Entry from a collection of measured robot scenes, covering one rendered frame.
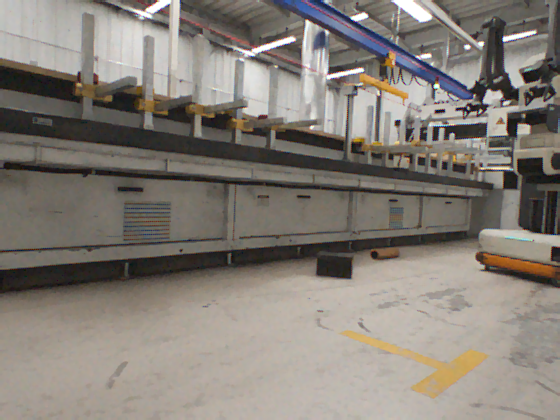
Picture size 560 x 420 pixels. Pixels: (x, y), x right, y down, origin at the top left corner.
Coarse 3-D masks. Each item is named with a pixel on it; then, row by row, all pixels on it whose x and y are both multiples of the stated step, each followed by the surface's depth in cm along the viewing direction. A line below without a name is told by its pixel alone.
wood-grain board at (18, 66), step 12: (0, 60) 148; (12, 60) 150; (24, 72) 156; (36, 72) 156; (48, 72) 159; (60, 72) 162; (72, 84) 170; (132, 96) 188; (156, 96) 191; (168, 96) 195; (252, 120) 235; (312, 132) 272; (324, 132) 282; (360, 144) 317; (372, 144) 325; (420, 156) 386; (432, 156) 405
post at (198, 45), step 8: (200, 40) 188; (200, 48) 188; (200, 56) 188; (200, 64) 188; (200, 72) 189; (200, 80) 189; (192, 88) 190; (200, 88) 189; (200, 96) 190; (192, 120) 190; (200, 120) 191; (192, 128) 190; (200, 128) 191
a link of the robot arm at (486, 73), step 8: (480, 24) 259; (496, 24) 250; (480, 32) 259; (488, 32) 252; (488, 40) 253; (488, 48) 253; (488, 56) 253; (488, 64) 254; (480, 72) 257; (488, 72) 253; (480, 80) 258; (488, 80) 253
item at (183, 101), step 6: (186, 96) 156; (192, 96) 153; (198, 96) 155; (162, 102) 169; (168, 102) 165; (174, 102) 162; (180, 102) 159; (186, 102) 156; (192, 102) 154; (198, 102) 155; (156, 108) 172; (162, 108) 169; (168, 108) 168; (174, 108) 167
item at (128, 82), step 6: (126, 78) 136; (132, 78) 136; (108, 84) 147; (114, 84) 143; (120, 84) 140; (126, 84) 136; (132, 84) 136; (96, 90) 155; (102, 90) 151; (108, 90) 147; (114, 90) 145; (120, 90) 145; (102, 96) 156
